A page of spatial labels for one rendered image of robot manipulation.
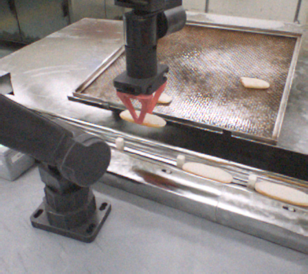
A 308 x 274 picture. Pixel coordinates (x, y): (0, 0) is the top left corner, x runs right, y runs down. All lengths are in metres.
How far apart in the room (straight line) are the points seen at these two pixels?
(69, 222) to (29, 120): 0.20
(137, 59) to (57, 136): 0.19
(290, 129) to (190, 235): 0.32
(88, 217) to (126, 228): 0.07
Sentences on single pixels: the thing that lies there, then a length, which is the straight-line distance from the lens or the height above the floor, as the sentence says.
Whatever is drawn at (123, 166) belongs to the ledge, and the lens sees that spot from 0.62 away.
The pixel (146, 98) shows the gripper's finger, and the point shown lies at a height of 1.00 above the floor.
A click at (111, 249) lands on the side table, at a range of 0.55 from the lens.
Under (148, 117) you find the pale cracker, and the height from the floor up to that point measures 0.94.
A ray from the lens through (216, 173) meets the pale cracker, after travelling 0.62.
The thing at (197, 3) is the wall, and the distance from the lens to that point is 4.46.
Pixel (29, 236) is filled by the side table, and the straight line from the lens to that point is 0.59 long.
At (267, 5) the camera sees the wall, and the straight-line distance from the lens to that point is 4.27.
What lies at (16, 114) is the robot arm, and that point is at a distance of 0.41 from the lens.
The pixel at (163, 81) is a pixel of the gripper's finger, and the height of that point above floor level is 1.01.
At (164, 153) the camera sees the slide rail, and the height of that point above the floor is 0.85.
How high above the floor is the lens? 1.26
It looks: 31 degrees down
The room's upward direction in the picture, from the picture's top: straight up
